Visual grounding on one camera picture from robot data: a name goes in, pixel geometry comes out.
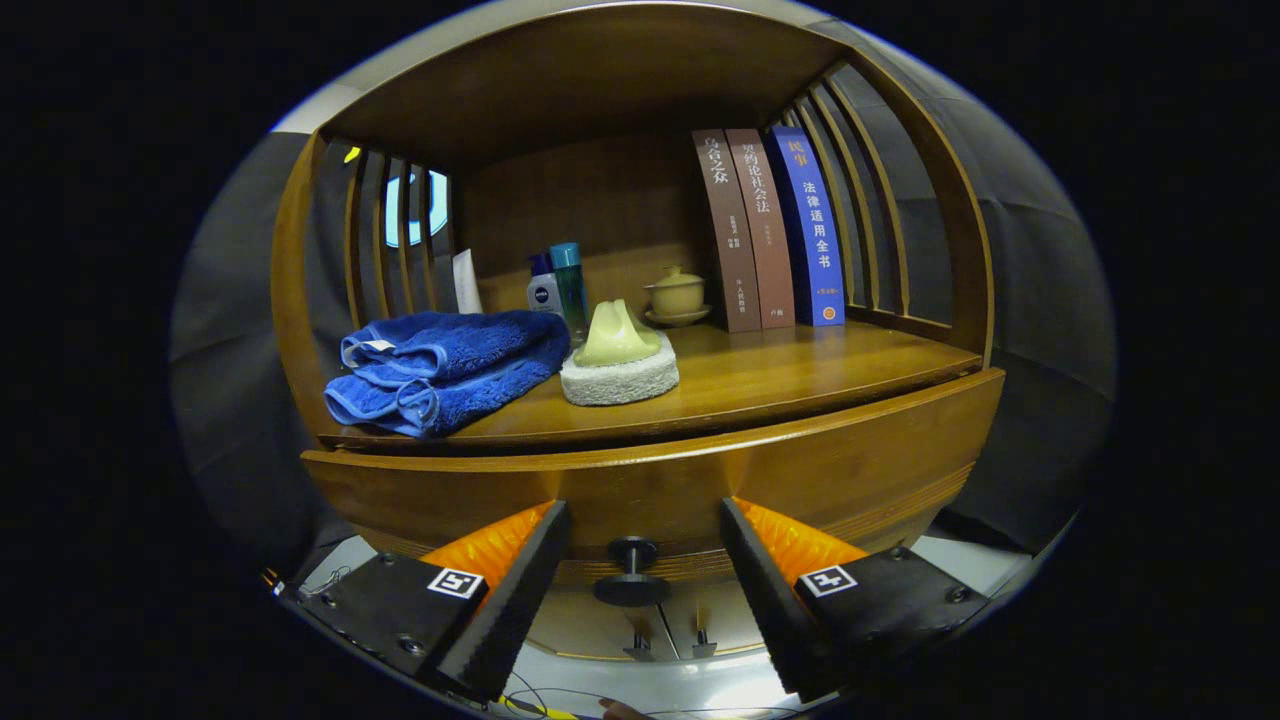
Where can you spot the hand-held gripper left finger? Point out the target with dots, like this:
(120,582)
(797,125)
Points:
(515,600)

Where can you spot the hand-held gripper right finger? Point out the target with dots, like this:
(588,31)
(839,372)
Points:
(770,600)

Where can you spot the wooden drawer with black knob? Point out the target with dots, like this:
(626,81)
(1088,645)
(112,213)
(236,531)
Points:
(650,480)

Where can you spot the wooden cabinet door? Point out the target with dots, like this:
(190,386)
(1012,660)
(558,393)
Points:
(590,625)
(715,620)

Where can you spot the wooden countertop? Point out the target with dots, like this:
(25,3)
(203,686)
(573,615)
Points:
(780,375)

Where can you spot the wooden cabinet with slatted shelf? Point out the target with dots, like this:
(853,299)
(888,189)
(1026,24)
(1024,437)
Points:
(600,200)

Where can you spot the blue folded towel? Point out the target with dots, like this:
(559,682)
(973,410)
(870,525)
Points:
(450,370)

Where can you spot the white bottle with blue cap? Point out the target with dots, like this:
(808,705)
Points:
(544,295)

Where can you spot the teal clear bottle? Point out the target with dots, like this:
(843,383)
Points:
(570,290)

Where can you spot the beige lidded teacup with saucer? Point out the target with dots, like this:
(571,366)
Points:
(678,295)

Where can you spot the white upright card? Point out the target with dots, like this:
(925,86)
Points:
(467,285)

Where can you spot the reddish brown book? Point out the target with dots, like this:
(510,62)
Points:
(765,235)

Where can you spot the blue book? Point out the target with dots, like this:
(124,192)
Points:
(812,230)

